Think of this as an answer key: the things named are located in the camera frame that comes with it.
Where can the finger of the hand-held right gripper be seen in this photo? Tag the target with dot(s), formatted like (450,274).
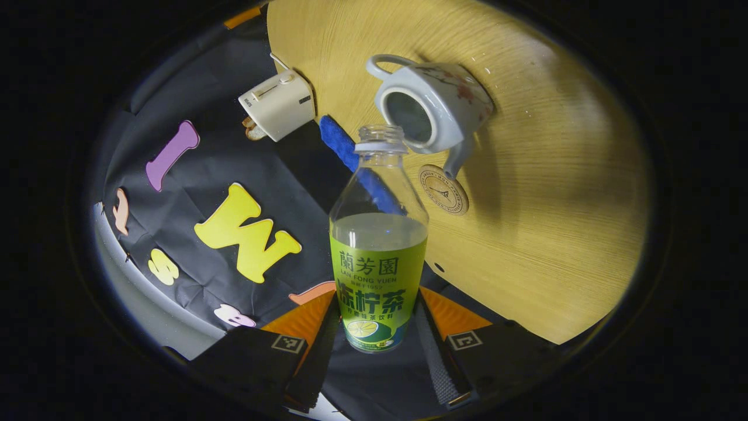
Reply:
(242,17)

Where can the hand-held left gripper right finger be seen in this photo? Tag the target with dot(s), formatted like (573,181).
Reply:
(444,362)

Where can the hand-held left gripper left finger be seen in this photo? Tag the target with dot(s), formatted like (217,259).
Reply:
(310,362)

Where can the green label water bottle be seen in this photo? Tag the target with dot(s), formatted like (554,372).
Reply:
(378,280)

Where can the round wooden coaster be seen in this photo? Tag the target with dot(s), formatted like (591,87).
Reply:
(444,190)

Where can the white ceramic teacup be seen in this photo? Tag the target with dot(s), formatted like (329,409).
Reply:
(456,111)

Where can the white toaster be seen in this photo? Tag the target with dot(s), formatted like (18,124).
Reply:
(280,105)

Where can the bread slice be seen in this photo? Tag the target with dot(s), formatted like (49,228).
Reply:
(254,130)

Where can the blue towel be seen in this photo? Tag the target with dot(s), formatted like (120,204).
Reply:
(339,140)

